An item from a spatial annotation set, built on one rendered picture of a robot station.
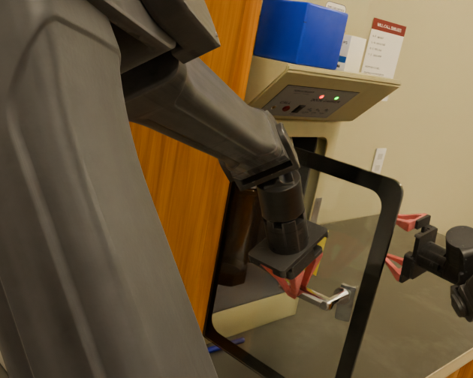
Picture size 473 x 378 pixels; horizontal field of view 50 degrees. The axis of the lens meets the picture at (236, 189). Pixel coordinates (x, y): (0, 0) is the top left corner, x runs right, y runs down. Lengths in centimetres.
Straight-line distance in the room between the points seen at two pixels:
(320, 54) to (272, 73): 9
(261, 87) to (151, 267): 65
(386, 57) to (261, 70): 119
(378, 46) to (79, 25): 176
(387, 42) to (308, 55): 115
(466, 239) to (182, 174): 52
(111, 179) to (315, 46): 67
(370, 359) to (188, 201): 56
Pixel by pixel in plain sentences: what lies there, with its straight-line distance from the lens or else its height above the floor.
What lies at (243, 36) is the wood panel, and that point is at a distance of 73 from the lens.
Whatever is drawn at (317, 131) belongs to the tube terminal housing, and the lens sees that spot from 104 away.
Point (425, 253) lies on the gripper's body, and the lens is 107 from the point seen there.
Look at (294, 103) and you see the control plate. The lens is 87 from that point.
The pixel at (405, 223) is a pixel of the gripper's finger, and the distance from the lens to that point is 106.
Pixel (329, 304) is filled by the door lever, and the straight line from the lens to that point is 73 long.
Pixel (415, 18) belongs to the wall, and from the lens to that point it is 207.
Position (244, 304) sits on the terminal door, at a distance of 89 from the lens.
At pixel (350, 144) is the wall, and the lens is 191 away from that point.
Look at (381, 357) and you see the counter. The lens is 118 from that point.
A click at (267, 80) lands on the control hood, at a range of 79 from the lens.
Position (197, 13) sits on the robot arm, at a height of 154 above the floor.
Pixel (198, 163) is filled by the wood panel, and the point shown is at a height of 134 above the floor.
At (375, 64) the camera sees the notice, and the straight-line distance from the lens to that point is 191.
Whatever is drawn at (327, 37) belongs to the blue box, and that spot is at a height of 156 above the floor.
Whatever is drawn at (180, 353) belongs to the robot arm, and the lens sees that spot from 16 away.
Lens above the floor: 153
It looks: 17 degrees down
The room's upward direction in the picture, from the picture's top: 10 degrees clockwise
